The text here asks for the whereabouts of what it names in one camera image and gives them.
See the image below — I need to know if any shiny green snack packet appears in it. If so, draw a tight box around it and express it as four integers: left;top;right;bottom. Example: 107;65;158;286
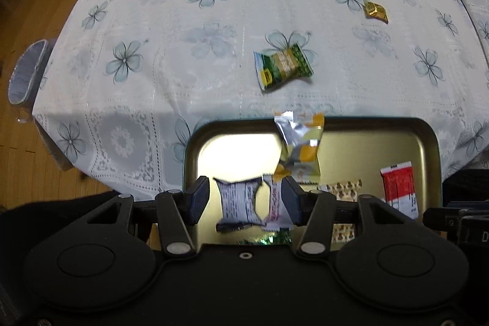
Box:
239;230;293;246

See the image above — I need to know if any gold candy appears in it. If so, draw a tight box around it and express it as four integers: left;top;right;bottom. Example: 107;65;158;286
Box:
362;0;389;24

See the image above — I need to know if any silver yellow snack packet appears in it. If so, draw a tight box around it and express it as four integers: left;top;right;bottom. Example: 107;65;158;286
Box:
273;111;325;185

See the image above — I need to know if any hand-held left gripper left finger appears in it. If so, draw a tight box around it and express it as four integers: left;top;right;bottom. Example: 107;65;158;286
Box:
86;175;211;258

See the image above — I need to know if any white floral tablecloth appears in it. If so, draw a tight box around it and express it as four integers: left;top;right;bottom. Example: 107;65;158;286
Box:
32;0;489;193

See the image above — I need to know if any grey waste bin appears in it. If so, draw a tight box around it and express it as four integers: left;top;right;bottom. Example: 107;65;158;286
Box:
8;39;54;107

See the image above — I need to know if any blue white snack packet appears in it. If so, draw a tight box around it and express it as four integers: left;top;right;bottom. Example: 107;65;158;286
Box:
213;175;267;233

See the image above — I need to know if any pale grey snack packet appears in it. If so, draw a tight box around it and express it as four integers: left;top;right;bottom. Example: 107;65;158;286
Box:
262;173;293;232

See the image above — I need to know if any person's dark clothing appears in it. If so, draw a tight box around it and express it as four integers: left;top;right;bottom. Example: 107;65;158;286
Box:
0;168;489;258

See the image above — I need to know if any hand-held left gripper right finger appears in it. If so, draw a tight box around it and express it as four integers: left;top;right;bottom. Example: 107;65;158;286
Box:
281;175;417;258

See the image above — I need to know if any red white snack packet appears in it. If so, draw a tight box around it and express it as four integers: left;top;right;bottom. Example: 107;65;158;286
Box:
380;161;418;222

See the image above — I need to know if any brown heart print snack packet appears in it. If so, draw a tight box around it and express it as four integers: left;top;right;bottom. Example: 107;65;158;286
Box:
317;178;363;244

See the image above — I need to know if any gold metal tray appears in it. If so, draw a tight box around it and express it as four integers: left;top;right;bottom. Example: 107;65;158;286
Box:
183;117;444;246

